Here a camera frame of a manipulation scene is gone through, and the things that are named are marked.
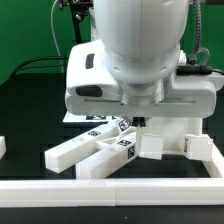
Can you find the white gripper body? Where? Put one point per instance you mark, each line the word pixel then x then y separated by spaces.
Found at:
pixel 92 90

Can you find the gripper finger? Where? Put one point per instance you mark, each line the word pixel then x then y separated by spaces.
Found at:
pixel 139 121

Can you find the white tagged block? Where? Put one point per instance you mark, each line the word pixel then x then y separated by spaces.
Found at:
pixel 123 124

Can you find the white long front beam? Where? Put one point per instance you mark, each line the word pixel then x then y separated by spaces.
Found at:
pixel 108 160

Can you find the white long beam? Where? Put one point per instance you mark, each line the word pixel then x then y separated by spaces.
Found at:
pixel 108 160
pixel 67 154

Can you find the white long back beam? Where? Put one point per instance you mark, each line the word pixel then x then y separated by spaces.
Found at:
pixel 67 154

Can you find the white chair seat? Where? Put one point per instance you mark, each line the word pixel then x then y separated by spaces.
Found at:
pixel 171 129

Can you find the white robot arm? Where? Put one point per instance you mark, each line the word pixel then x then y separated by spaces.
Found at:
pixel 134 70

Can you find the white marker tag board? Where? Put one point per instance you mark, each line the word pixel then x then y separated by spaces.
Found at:
pixel 70 118

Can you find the white L-shaped fence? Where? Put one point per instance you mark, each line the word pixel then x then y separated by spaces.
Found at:
pixel 119 192

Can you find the white block at left edge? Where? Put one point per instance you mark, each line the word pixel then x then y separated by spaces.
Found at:
pixel 2 146

